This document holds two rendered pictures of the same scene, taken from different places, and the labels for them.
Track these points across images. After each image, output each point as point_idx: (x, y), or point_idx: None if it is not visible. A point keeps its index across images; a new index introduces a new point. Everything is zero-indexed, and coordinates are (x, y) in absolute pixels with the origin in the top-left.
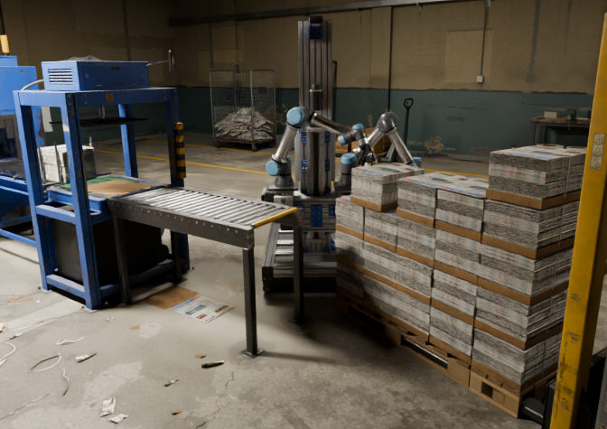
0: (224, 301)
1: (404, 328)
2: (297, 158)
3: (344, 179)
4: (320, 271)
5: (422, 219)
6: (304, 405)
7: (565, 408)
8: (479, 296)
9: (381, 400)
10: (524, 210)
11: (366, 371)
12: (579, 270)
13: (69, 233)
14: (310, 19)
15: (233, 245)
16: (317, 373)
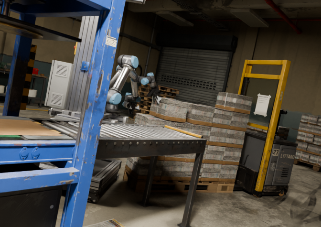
0: (98, 220)
1: (187, 180)
2: (68, 90)
3: (116, 106)
4: (112, 172)
5: (206, 123)
6: (236, 224)
7: (264, 174)
8: (225, 151)
9: (227, 208)
10: (244, 115)
11: (204, 204)
12: (273, 130)
13: (7, 213)
14: None
15: (197, 152)
16: (207, 214)
